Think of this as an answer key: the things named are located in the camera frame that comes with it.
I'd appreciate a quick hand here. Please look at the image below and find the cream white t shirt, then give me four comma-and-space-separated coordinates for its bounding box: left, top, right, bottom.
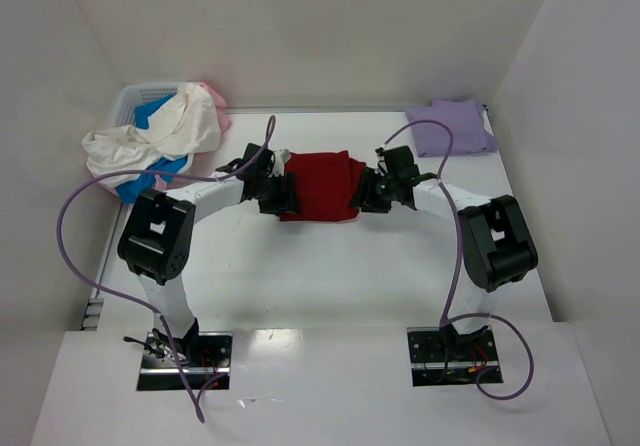
82, 82, 231, 176

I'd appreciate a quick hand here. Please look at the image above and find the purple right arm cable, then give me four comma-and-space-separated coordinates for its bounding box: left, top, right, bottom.
377, 119, 535, 401

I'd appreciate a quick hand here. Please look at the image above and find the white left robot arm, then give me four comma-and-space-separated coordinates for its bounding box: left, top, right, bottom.
118, 143, 300, 364

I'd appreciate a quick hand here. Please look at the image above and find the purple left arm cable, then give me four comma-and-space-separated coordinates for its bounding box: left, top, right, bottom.
55, 114, 277, 425

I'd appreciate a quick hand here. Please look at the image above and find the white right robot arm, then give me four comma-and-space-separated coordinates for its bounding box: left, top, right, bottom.
350, 146, 539, 355

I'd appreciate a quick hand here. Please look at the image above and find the blue t shirt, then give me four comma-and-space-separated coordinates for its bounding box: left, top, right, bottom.
115, 100, 194, 206

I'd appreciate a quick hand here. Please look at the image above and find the folded purple t shirt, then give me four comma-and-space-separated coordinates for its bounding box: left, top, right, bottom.
405, 99, 497, 157

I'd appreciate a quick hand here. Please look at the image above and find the white plastic laundry basket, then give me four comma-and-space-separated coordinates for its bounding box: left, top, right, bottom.
105, 81, 183, 128

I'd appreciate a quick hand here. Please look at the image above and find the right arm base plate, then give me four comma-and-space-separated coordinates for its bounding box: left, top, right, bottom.
407, 326, 503, 387

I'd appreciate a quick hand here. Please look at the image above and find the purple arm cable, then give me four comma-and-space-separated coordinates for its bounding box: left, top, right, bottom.
377, 119, 535, 401
55, 114, 277, 425

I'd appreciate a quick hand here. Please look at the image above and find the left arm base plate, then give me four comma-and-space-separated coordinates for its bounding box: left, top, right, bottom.
136, 332, 233, 392

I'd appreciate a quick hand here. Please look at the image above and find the red t shirt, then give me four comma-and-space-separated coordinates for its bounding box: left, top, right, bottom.
279, 151, 366, 223

